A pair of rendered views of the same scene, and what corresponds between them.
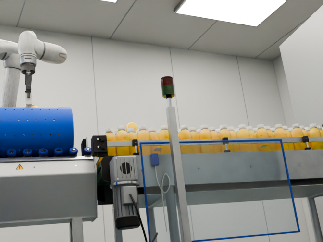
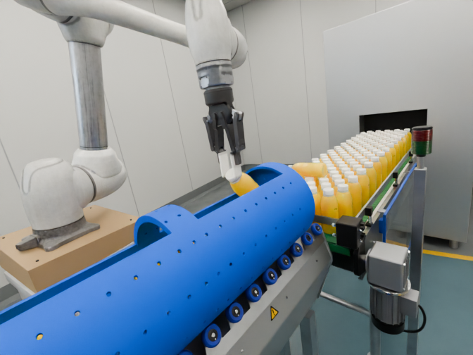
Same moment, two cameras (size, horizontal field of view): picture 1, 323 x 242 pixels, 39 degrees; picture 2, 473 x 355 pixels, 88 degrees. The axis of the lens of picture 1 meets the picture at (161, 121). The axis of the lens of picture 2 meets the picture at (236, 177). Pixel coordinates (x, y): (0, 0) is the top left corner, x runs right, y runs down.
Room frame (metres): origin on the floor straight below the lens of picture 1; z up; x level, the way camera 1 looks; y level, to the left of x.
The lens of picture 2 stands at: (1.69, 0.99, 1.42)
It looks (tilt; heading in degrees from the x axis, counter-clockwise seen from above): 15 degrees down; 333
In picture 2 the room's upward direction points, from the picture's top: 9 degrees counter-clockwise
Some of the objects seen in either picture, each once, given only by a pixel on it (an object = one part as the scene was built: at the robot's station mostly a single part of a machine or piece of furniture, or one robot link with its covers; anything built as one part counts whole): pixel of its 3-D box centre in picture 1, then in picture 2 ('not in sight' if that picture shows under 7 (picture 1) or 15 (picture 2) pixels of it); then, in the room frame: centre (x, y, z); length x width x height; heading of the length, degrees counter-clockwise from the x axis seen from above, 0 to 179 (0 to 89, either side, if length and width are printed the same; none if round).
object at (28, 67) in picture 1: (28, 74); (220, 107); (2.28, 0.70, 1.44); 0.08 x 0.07 x 0.09; 19
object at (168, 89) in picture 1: (167, 91); (421, 146); (2.16, -0.05, 1.18); 0.06 x 0.06 x 0.05
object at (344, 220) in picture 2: (99, 147); (348, 232); (2.20, 0.32, 0.95); 0.10 x 0.07 x 0.10; 18
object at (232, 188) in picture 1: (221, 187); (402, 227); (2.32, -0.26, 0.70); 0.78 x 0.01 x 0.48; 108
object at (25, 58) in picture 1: (28, 62); (215, 77); (2.28, 0.70, 1.51); 0.09 x 0.09 x 0.06
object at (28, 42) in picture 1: (30, 45); (210, 31); (2.29, 0.69, 1.62); 0.13 x 0.11 x 0.16; 134
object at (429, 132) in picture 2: (167, 83); (421, 134); (2.16, -0.05, 1.23); 0.06 x 0.06 x 0.04
